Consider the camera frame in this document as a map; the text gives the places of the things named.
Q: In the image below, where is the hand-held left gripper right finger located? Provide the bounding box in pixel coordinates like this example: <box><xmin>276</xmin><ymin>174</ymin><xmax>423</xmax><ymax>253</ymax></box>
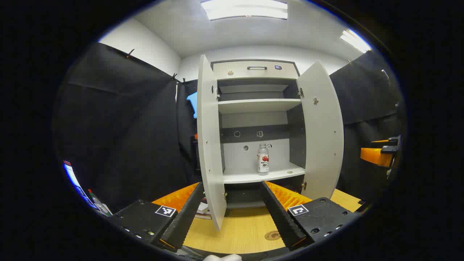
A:
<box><xmin>260</xmin><ymin>181</ymin><xmax>363</xmax><ymax>251</ymax></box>

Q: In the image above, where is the small ceiling light panel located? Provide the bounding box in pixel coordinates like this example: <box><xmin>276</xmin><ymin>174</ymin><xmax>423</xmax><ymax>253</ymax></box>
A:
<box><xmin>340</xmin><ymin>29</ymin><xmax>372</xmax><ymax>54</ymax></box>

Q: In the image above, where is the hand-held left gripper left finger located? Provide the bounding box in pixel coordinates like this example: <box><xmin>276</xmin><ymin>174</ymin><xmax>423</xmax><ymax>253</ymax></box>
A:
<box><xmin>109</xmin><ymin>182</ymin><xmax>204</xmax><ymax>253</ymax></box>

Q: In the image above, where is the white cabinet door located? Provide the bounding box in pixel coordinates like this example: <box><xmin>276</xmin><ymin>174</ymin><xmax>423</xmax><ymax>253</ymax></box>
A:
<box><xmin>296</xmin><ymin>61</ymin><xmax>344</xmax><ymax>200</ymax></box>
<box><xmin>197</xmin><ymin>54</ymin><xmax>227</xmax><ymax>231</ymax></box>

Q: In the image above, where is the small bottle red cap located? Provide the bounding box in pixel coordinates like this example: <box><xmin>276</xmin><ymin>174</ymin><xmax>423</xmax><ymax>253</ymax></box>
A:
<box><xmin>87</xmin><ymin>188</ymin><xmax>109</xmax><ymax>216</ymax></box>

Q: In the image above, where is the white cabinet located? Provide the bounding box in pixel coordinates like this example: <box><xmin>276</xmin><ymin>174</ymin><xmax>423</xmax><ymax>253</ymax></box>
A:
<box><xmin>210</xmin><ymin>59</ymin><xmax>307</xmax><ymax>209</ymax></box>

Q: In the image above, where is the large ceiling light panel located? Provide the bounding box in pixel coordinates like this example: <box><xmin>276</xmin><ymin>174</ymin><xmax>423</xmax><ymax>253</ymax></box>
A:
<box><xmin>200</xmin><ymin>0</ymin><xmax>289</xmax><ymax>21</ymax></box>

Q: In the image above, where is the stack of books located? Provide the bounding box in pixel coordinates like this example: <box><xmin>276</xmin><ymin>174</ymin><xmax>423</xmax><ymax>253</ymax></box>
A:
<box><xmin>195</xmin><ymin>201</ymin><xmax>212</xmax><ymax>220</ymax></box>

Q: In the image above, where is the computer monitor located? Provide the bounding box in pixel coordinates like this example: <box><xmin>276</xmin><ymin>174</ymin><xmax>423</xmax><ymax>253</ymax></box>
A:
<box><xmin>62</xmin><ymin>159</ymin><xmax>98</xmax><ymax>211</ymax></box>

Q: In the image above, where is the clear plastic bottle red label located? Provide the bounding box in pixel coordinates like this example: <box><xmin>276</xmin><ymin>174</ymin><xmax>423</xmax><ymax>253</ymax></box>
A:
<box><xmin>257</xmin><ymin>144</ymin><xmax>270</xmax><ymax>176</ymax></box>

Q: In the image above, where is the white cabinet shelf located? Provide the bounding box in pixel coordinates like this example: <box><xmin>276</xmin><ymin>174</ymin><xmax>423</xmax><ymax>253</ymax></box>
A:
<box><xmin>217</xmin><ymin>99</ymin><xmax>302</xmax><ymax>115</ymax></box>
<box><xmin>223</xmin><ymin>162</ymin><xmax>306</xmax><ymax>184</ymax></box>

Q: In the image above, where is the black backdrop cloth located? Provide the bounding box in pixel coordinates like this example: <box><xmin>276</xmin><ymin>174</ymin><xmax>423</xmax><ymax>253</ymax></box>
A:
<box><xmin>53</xmin><ymin>42</ymin><xmax>406</xmax><ymax>214</ymax></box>

